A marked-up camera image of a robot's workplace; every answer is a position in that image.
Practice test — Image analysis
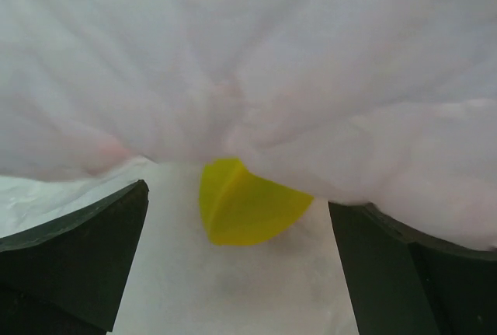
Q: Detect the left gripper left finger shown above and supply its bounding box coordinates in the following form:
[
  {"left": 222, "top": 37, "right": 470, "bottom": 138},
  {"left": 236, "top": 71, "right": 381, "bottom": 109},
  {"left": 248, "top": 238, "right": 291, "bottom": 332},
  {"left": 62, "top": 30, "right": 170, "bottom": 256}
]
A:
[{"left": 1, "top": 180, "right": 149, "bottom": 334}]

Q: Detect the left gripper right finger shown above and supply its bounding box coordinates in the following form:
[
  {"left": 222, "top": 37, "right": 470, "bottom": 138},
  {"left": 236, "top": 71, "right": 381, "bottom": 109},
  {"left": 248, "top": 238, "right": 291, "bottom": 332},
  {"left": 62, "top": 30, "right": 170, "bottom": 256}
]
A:
[{"left": 328, "top": 203, "right": 496, "bottom": 335}]

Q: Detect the pink plastic bag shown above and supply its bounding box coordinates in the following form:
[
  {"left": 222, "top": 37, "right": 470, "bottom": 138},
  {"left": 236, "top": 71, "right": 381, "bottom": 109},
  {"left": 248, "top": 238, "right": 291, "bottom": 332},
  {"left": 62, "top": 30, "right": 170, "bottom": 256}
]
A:
[{"left": 1, "top": 0, "right": 496, "bottom": 334}]

